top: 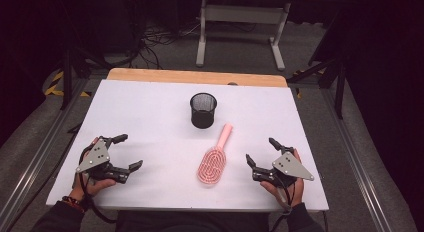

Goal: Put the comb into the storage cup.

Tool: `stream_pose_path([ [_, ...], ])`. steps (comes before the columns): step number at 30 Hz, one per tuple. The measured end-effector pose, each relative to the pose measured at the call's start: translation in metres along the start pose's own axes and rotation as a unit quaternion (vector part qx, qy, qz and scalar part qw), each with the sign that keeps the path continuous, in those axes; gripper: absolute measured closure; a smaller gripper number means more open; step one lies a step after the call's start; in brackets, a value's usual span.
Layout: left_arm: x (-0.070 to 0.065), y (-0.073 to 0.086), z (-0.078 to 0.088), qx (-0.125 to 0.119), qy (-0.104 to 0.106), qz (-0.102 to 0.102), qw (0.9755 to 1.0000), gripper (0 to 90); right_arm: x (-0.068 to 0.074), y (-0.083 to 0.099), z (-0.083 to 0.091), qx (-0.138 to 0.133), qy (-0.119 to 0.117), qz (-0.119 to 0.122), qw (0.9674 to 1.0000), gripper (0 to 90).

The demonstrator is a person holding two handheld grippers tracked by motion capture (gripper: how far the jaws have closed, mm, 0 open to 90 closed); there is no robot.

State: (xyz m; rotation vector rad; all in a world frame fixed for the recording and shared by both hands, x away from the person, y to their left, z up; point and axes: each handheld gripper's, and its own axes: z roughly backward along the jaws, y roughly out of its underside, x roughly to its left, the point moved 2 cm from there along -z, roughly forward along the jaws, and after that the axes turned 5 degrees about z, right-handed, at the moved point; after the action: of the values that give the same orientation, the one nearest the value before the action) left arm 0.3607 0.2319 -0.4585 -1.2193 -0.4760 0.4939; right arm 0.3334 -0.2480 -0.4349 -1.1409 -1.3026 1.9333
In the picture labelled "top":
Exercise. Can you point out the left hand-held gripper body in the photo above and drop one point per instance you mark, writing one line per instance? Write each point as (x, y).
(96, 157)

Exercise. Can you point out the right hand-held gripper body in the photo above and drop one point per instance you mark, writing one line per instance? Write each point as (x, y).
(290, 167)

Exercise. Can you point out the pink hairbrush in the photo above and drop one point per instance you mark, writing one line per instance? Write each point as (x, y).
(211, 165)

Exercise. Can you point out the black mesh pen holder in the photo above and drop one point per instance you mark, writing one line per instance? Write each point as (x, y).
(203, 117)

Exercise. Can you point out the person's right hand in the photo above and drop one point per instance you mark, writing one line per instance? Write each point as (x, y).
(293, 192)

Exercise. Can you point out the person's left hand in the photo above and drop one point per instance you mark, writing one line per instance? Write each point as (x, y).
(98, 186)

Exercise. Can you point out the white table board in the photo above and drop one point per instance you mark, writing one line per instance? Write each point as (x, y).
(160, 108)

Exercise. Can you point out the yellow and black floor tape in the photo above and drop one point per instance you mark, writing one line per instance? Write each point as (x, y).
(298, 92)

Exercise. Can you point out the black metal stand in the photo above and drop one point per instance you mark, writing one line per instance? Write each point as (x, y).
(340, 92)
(67, 78)

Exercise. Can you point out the wooden table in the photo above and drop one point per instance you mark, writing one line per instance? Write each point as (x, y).
(186, 77)

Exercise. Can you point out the aluminium floor rail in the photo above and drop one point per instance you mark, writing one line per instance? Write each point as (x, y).
(356, 162)
(36, 158)

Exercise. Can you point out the grey metal desk frame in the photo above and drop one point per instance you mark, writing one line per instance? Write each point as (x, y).
(245, 14)

